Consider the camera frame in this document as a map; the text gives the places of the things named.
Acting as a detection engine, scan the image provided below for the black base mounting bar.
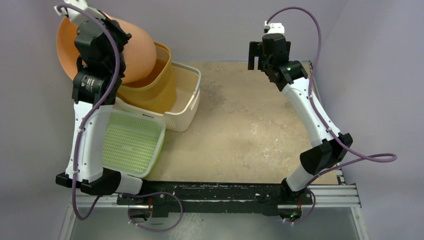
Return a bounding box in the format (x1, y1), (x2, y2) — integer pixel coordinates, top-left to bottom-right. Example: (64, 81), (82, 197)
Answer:
(117, 180), (313, 218)

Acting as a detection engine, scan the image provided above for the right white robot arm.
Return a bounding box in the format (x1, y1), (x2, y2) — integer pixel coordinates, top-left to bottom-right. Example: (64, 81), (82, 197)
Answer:
(247, 33), (353, 204)

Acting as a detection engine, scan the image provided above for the purple cable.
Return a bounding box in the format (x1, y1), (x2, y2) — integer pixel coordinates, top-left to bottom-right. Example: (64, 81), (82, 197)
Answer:
(56, 3), (184, 233)
(266, 6), (398, 226)

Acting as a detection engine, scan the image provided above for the peach plastic bucket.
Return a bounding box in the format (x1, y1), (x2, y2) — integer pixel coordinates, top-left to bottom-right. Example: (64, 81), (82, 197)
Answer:
(56, 16), (157, 85)

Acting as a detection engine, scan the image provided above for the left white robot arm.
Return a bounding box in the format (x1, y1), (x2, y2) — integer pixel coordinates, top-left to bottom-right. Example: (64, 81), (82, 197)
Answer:
(56, 15), (157, 205)

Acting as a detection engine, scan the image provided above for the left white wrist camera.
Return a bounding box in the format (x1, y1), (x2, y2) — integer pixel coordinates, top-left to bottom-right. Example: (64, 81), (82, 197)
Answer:
(53, 0), (105, 27)

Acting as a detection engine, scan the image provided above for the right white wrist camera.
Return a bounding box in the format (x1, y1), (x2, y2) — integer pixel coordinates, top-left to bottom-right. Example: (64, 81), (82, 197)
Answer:
(263, 21), (285, 35)

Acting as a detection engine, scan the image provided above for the aluminium frame rail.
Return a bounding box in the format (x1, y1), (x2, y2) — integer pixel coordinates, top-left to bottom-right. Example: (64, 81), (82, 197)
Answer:
(59, 185), (368, 240)

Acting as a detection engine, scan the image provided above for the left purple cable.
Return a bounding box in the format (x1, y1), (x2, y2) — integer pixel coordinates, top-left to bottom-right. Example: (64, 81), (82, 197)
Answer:
(56, 3), (184, 233)

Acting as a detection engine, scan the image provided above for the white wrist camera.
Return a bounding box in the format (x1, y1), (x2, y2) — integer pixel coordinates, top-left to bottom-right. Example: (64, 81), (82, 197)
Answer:
(53, 0), (105, 27)
(263, 21), (285, 35)

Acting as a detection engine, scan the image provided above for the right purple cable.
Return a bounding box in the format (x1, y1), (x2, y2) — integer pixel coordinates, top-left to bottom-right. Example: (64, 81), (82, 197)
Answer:
(266, 6), (398, 226)

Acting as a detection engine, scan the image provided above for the white perforated strainer basket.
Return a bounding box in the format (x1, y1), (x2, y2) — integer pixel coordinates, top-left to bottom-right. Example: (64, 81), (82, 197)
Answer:
(102, 109), (166, 179)

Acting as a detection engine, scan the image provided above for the cream plastic storage basket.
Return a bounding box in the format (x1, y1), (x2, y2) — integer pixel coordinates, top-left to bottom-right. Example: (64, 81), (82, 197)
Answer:
(114, 61), (202, 132)

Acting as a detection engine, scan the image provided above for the yellow mesh waste basket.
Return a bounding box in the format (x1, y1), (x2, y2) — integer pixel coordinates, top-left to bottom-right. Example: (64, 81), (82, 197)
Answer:
(117, 42), (177, 114)

